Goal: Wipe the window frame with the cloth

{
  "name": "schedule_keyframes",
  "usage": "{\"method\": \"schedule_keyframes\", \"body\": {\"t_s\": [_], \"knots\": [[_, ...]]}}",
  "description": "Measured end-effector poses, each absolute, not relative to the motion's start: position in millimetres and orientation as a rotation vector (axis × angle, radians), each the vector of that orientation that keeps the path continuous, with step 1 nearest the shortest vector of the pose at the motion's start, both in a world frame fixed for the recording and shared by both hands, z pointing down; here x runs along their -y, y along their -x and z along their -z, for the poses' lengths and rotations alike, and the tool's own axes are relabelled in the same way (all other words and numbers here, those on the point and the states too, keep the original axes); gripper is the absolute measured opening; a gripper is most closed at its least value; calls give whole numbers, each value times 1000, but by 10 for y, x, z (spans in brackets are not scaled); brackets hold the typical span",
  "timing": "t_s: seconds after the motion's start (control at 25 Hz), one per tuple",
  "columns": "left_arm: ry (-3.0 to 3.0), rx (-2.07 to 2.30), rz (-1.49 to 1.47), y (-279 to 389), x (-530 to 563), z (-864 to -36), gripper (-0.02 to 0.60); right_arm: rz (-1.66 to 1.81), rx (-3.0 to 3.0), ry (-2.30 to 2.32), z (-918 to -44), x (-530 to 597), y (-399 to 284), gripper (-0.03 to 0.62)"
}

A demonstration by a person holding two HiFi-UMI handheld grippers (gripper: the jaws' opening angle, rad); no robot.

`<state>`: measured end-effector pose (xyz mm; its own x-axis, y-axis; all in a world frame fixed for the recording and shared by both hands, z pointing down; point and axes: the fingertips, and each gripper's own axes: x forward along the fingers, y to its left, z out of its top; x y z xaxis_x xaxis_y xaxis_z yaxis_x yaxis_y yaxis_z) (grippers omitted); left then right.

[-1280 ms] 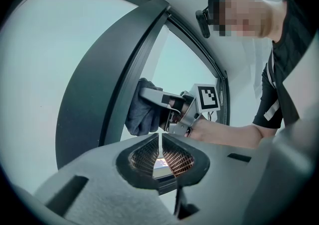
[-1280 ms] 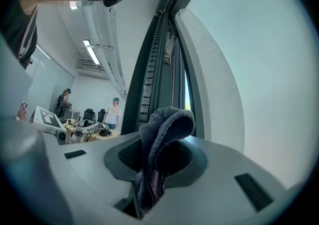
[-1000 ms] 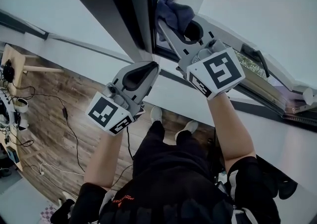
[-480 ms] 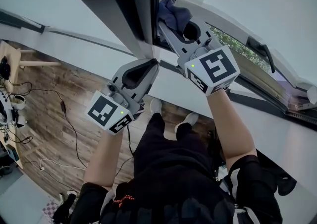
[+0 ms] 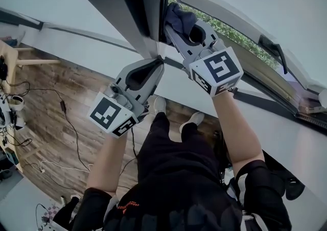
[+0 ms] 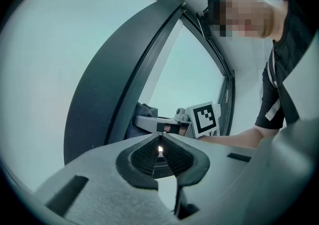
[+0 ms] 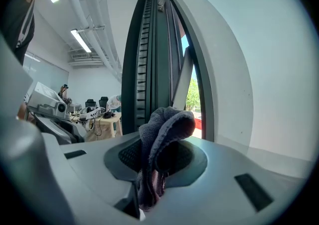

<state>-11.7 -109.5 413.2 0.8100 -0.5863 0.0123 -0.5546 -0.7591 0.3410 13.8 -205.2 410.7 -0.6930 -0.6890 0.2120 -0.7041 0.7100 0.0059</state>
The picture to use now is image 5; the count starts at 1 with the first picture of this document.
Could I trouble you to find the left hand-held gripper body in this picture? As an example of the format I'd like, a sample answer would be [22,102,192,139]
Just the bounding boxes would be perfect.
[86,84,150,138]

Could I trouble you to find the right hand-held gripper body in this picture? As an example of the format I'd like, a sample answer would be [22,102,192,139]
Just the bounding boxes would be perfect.
[182,39,244,97]

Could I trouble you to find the dark blue cleaning cloth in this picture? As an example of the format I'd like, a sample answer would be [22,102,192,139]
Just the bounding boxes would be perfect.
[163,2,198,36]

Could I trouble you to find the person's left forearm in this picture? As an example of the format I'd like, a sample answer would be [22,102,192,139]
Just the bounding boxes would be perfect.
[86,132,128,194]

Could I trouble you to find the person's right forearm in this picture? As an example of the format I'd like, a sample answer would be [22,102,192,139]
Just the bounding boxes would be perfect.
[212,91,265,174]

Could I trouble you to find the person's left white shoe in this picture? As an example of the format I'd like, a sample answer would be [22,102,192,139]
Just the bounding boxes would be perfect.
[154,96,167,116]

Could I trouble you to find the person's white shoe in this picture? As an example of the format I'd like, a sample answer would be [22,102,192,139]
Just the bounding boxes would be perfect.
[154,96,167,116]
[178,111,205,133]

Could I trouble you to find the person's right white shoe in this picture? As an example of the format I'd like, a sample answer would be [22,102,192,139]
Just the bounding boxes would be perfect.
[178,111,205,133]

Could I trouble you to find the white boxy device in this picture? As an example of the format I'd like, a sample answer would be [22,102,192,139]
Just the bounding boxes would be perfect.
[14,116,26,130]

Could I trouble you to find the person's black clothing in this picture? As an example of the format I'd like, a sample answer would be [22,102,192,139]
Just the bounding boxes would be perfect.
[60,112,292,231]

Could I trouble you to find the white rounded device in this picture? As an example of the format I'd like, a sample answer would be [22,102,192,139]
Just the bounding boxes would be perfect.
[9,95,25,111]

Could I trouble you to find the crumpled white tissue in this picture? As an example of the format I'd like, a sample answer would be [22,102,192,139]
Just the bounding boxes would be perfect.
[318,89,327,109]

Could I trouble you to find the checkered board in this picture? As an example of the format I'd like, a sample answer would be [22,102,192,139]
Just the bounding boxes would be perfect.
[40,199,63,225]

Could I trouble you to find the black device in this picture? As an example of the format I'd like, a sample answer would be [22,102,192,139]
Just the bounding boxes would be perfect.
[0,55,8,81]

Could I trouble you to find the black office chair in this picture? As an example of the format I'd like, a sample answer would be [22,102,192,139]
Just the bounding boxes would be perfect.
[263,149,306,201]

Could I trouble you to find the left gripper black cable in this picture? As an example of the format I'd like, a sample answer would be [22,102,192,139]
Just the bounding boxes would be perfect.
[116,125,140,191]

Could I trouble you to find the black cable with adapter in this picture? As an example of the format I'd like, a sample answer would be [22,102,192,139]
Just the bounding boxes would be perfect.
[5,81,90,172]

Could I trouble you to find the black window handle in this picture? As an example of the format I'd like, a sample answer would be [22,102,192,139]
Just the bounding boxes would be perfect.
[258,34,289,75]

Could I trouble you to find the white cable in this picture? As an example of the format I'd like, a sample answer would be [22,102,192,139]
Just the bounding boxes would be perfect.
[39,159,94,174]

